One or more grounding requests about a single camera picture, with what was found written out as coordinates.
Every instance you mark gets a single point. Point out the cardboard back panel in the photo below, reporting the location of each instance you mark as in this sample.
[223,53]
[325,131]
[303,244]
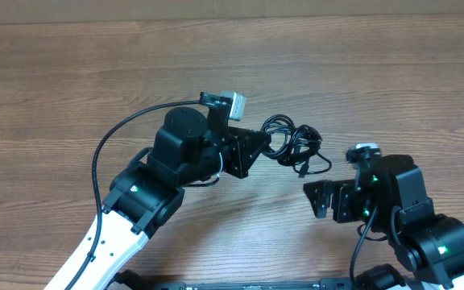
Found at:
[76,11]

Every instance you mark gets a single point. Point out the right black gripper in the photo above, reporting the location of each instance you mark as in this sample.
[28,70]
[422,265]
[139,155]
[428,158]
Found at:
[343,194]

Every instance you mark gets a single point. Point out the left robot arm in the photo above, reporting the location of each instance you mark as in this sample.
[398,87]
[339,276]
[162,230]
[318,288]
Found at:
[190,150]

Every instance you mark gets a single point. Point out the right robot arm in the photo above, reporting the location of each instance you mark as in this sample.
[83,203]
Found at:
[389,196]

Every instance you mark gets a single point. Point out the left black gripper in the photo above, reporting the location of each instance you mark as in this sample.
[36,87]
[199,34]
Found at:
[240,150]

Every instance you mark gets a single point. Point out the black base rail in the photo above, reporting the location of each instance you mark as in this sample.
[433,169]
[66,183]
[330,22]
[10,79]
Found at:
[129,280]

